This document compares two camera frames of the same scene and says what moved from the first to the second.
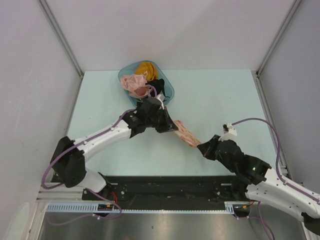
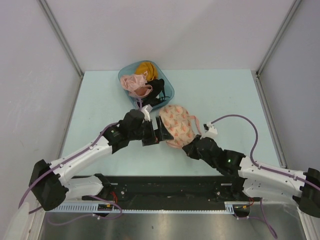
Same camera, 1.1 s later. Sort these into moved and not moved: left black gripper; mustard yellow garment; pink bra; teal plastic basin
Moved: left black gripper
Not moved: teal plastic basin; pink bra; mustard yellow garment
